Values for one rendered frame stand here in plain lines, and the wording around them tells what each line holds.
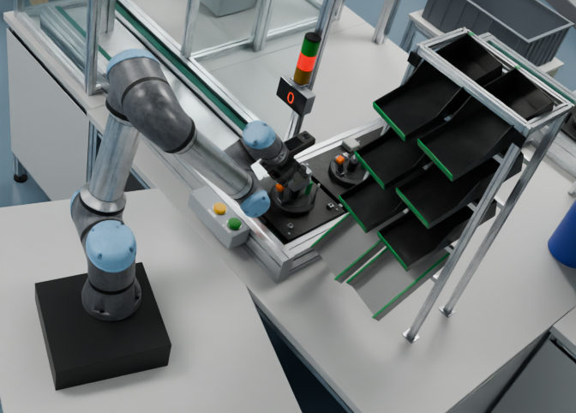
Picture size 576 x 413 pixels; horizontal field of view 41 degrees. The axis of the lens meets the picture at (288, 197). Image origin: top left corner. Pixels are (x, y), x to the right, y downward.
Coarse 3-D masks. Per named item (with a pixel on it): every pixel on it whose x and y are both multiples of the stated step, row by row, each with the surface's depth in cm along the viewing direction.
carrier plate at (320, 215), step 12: (264, 180) 241; (324, 192) 243; (324, 204) 239; (336, 204) 240; (264, 216) 230; (276, 216) 231; (288, 216) 232; (312, 216) 234; (324, 216) 235; (336, 216) 237; (276, 228) 227; (300, 228) 229; (312, 228) 231; (288, 240) 225
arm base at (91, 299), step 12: (84, 288) 196; (96, 288) 190; (132, 288) 195; (84, 300) 195; (96, 300) 192; (108, 300) 192; (120, 300) 193; (132, 300) 196; (96, 312) 194; (108, 312) 194; (120, 312) 194; (132, 312) 197
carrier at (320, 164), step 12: (348, 144) 259; (324, 156) 255; (336, 156) 251; (348, 156) 253; (312, 168) 250; (324, 168) 251; (336, 168) 249; (348, 168) 249; (360, 168) 252; (312, 180) 248; (324, 180) 247; (336, 180) 247; (348, 180) 246; (360, 180) 248; (336, 192) 244
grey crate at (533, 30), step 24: (432, 0) 400; (456, 0) 389; (480, 0) 426; (504, 0) 415; (528, 0) 404; (432, 24) 406; (456, 24) 393; (480, 24) 384; (504, 24) 374; (528, 24) 409; (552, 24) 399; (528, 48) 373; (552, 48) 393
